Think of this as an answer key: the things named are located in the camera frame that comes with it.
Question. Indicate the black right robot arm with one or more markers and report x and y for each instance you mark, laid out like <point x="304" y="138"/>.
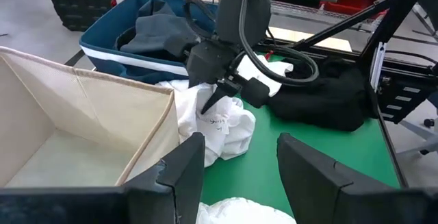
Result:
<point x="232" y="11"/>

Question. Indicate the beige fabric storage bin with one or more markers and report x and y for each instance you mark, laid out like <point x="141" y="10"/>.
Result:
<point x="85" y="114"/>

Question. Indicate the white printed smooth garment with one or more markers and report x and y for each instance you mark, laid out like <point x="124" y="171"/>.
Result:
<point x="219" y="128"/>

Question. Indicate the blue white-striped fabric bin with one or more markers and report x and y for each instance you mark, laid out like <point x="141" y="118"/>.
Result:
<point x="113" y="25"/>

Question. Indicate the black frame post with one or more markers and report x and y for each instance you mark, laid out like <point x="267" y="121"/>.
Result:
<point x="393" y="18"/>

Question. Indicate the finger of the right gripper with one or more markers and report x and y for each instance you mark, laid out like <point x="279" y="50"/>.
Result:
<point x="227" y="87"/>
<point x="181" y="46"/>

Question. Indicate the black garment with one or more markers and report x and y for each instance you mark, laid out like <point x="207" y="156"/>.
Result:
<point x="325" y="104"/>

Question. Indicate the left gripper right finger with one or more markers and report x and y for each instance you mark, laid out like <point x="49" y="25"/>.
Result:
<point x="325" y="196"/>

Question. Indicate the white fluffy garment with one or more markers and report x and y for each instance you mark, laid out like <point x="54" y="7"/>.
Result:
<point x="239" y="213"/>

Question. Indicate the grey office chair base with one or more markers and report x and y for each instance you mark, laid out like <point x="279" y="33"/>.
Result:
<point x="417" y="131"/>

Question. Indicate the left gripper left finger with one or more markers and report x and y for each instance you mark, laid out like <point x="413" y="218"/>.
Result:
<point x="171" y="196"/>

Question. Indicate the black slotted control box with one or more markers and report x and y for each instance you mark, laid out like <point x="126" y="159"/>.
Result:
<point x="421" y="80"/>

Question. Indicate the black diagonal frame strut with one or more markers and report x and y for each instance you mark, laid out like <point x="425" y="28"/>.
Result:
<point x="342" y="23"/>

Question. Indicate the silver aluminium extrusion post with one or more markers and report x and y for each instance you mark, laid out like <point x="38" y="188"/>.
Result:
<point x="377" y="66"/>

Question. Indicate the red and black toolbox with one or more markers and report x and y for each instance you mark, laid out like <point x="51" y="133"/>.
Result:
<point x="82" y="8"/>

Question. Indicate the grey ribbed knit garment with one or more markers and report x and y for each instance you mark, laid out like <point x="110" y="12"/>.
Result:
<point x="154" y="32"/>

